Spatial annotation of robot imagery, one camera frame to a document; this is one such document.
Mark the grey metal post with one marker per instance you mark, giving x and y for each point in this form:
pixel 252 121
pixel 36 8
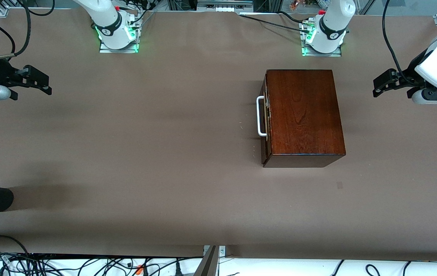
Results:
pixel 207 264

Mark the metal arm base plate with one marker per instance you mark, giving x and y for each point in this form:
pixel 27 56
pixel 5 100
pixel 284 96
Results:
pixel 304 51
pixel 105 50

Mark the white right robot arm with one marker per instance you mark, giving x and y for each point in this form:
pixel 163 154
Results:
pixel 107 15

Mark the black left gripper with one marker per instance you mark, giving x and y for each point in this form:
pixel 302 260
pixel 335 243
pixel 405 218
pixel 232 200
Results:
pixel 409 73

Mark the white power strip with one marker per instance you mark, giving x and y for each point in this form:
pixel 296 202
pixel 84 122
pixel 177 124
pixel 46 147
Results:
pixel 224 7

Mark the orange connector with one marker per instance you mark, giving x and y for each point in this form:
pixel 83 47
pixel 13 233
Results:
pixel 140 270

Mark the dark wooden cabinet box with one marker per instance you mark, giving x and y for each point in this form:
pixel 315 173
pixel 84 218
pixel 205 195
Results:
pixel 306 115

